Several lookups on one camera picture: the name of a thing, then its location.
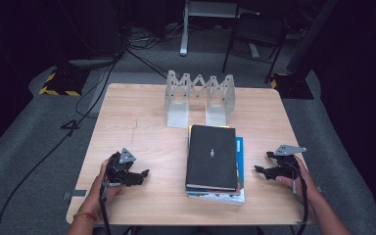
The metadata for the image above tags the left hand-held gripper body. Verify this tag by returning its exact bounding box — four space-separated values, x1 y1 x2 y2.
104 147 138 187

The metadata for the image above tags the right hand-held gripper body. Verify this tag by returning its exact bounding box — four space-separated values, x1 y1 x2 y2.
271 144 307 181

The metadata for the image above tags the blue paperback book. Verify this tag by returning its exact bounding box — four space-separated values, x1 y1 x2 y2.
186 136 246 206

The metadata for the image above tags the black hardcover book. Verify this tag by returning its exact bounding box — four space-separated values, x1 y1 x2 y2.
185 124 239 192

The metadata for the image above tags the grey expandable book stand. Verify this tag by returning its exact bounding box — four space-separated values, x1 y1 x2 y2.
164 70 237 129

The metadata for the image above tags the person's right hand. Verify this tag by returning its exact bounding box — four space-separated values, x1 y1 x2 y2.
275 156 318 201

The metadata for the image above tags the person's left hand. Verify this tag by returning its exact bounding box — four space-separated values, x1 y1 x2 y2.
85 158 124 215

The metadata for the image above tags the black yellow striped stand base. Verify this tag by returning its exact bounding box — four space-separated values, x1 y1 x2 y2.
38 67 91 97
270 71 315 100

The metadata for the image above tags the black metal chair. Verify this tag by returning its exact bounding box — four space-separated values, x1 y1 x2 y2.
221 12 290 84

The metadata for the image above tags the black cabinet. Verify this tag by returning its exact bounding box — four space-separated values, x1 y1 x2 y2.
57 0 125 68

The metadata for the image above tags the left hand-held gripper cable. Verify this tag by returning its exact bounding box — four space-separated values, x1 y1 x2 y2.
99 180 113 235

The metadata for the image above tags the hand-held gripper cable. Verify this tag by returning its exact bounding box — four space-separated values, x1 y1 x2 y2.
99 180 113 235
286 161 309 235

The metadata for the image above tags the right hand-held gripper cable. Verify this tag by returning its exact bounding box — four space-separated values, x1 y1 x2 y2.
286 161 309 235

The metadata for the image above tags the red and gold bracelet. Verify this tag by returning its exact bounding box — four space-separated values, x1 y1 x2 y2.
72 211 98 222

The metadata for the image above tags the long black floor cable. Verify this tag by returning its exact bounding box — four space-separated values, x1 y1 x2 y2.
0 48 125 235

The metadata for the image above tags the dark slanted post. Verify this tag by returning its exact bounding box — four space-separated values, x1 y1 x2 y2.
286 0 339 74

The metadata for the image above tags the bundle of floor cables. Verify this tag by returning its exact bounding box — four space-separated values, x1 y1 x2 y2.
125 23 184 51

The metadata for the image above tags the grey metal desk frame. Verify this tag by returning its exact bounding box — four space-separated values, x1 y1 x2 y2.
179 0 262 57

